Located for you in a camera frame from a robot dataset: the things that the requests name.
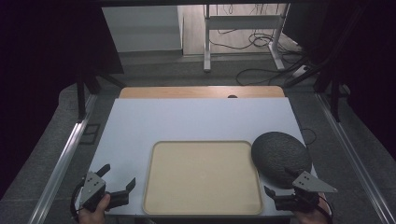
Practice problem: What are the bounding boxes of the white cabinet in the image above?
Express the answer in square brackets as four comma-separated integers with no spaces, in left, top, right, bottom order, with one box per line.
[101,5,184,54]

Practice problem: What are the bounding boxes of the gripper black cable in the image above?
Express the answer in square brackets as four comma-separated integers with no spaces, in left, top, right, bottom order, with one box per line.
[317,195,334,224]
[69,176,88,224]

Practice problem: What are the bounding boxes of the dark grey round cushion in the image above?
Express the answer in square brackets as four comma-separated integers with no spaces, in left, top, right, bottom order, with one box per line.
[250,131,313,189]

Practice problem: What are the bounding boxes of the beige rectangular tray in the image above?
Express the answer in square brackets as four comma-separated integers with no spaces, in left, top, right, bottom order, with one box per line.
[142,140,264,217]

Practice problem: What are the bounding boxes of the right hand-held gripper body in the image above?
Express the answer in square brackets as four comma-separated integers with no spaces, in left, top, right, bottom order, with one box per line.
[274,170,339,214]

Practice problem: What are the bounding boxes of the white power strip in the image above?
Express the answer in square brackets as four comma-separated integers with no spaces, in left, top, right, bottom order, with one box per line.
[291,64,313,79]

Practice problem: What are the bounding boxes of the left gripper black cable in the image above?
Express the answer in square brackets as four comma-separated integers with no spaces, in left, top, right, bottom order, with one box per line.
[69,176,88,224]

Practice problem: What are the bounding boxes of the person's right hand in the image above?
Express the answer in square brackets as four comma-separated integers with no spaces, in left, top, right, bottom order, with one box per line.
[293,193,331,224]

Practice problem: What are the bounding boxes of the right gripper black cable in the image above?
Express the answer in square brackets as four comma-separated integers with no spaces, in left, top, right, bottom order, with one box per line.
[317,195,334,224]

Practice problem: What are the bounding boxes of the aluminium rail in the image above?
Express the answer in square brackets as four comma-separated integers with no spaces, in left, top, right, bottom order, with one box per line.
[315,92,396,224]
[27,93,99,224]

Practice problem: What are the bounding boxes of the person's left hand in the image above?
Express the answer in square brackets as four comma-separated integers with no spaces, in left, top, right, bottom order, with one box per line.
[78,193,112,224]

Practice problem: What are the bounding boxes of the black floor cables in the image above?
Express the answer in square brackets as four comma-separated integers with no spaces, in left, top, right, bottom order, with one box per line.
[208,3,307,87]

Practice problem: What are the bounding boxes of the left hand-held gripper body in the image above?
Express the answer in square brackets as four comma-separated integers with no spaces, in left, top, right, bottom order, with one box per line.
[78,171,130,213]

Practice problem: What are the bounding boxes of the white metal desk frame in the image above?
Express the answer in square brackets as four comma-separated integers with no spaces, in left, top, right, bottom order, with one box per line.
[203,3,291,73]

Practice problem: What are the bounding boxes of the wooden table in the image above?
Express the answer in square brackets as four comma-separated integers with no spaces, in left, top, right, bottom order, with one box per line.
[119,85,286,100]

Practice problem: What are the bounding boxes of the black metal stand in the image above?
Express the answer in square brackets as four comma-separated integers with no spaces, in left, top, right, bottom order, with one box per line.
[283,6,368,123]
[74,71,127,123]

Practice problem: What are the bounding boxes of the white board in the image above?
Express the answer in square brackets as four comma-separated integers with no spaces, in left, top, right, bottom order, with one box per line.
[81,97,325,218]

